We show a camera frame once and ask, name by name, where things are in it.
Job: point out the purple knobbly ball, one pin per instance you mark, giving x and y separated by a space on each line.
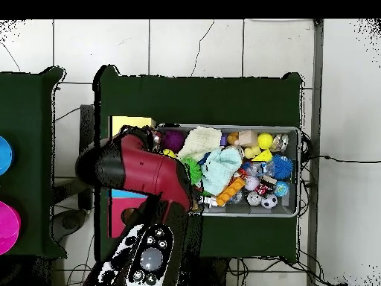
174 140

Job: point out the mint green cloth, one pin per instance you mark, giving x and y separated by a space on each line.
220 169

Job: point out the small soccer ball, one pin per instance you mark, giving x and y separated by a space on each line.
269 201

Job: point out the plain yellow ball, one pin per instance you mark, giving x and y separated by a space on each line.
265 141

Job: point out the light blue spiky ball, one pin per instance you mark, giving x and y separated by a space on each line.
282 166

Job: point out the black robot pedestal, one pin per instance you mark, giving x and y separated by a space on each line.
214 274

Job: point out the green spiky ball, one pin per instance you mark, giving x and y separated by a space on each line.
195 171

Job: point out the blue round lid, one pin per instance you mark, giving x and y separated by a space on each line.
5 156

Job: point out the wooden box with three holes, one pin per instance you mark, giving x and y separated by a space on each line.
131 121

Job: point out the pink round lid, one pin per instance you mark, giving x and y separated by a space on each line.
9 226

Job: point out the blue globe ball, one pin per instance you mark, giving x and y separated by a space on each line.
281 189

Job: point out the dark green table cloth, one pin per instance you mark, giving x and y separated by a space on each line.
26 134
196 101

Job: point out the orange toy brick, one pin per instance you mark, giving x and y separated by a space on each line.
230 190

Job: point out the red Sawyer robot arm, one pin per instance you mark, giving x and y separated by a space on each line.
143 172

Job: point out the plain wooden block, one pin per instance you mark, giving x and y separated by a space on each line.
247 138

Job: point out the cream white cloth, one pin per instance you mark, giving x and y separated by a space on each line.
202 140

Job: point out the silver mesh bin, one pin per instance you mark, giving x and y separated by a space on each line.
238 211

